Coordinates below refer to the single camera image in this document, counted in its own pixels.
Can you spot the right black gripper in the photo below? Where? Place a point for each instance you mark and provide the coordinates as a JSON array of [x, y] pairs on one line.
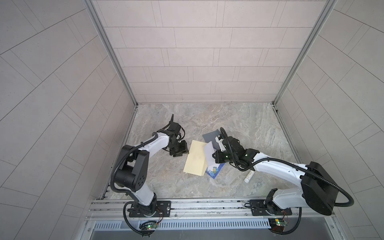
[[217, 159]]

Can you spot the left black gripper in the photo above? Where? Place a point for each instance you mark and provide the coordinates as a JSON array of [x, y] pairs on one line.
[[184, 149]]

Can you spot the yellow paper envelope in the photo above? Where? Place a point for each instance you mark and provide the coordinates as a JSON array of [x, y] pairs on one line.
[[196, 163]]

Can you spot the white glue stick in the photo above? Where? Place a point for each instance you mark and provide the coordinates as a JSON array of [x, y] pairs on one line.
[[249, 176]]

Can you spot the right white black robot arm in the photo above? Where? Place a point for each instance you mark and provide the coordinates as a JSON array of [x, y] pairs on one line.
[[314, 187]]

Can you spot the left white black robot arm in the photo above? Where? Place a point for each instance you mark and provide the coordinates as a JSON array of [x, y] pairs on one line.
[[130, 171]]

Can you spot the grey envelope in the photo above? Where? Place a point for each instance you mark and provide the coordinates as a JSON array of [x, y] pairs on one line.
[[211, 136]]

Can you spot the blue floral card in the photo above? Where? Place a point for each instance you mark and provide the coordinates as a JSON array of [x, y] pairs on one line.
[[214, 169]]

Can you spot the left circuit board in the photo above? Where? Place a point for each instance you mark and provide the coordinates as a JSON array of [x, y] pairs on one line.
[[149, 226]]

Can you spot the circuit board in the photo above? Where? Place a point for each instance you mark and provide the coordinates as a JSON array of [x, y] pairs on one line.
[[278, 225], [149, 226]]

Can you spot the right circuit board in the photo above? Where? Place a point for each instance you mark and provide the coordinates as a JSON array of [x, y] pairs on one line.
[[278, 225]]

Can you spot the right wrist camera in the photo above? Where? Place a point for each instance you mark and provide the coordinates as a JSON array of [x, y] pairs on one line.
[[219, 140]]

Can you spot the aluminium mounting rail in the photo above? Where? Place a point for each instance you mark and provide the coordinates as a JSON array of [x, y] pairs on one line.
[[180, 209]]

